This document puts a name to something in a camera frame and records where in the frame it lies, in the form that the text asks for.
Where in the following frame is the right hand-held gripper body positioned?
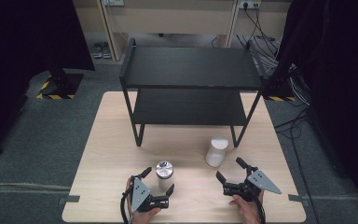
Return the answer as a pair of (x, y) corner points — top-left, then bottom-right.
(223, 165), (282, 203)

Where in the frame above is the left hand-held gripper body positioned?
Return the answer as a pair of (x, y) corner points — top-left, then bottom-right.
(130, 175), (171, 215)

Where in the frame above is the silver metal can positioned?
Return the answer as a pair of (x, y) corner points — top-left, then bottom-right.
(155, 161), (175, 191)

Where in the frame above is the white cylindrical container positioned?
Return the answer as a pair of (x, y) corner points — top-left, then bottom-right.
(205, 134), (230, 168)

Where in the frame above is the black two-tier shelf rack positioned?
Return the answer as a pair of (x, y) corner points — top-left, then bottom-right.
(118, 37), (269, 148)

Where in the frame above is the person's left hand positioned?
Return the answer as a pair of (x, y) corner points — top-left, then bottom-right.
(125, 176), (162, 224)

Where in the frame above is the person's right hand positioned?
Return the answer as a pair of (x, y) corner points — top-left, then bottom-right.
(228, 189), (265, 224)

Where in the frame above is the grey tape strip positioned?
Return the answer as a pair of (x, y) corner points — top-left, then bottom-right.
(288, 193), (310, 207)
(58, 194), (81, 205)

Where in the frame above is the black stand with striped base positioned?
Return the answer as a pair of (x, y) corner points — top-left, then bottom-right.
(36, 62), (85, 101)
(262, 66), (296, 103)

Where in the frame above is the black curtain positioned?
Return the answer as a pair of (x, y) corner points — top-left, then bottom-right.
(274, 0), (358, 207)
(0, 0), (96, 161)

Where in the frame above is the grey shoe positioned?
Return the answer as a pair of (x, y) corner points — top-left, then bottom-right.
(91, 41), (103, 59)
(102, 41), (112, 60)

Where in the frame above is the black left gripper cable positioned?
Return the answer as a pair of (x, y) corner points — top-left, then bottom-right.
(119, 186), (135, 224)

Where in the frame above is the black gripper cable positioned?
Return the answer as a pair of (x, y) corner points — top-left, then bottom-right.
(254, 198), (267, 224)
(119, 186), (135, 224)

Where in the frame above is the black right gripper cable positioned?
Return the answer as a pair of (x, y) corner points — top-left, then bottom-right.
(254, 198), (267, 224)

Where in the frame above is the black floor cable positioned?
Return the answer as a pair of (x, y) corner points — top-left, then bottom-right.
(273, 106), (312, 142)

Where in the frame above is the black cable bundle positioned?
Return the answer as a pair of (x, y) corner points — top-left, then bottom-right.
(236, 4), (311, 106)

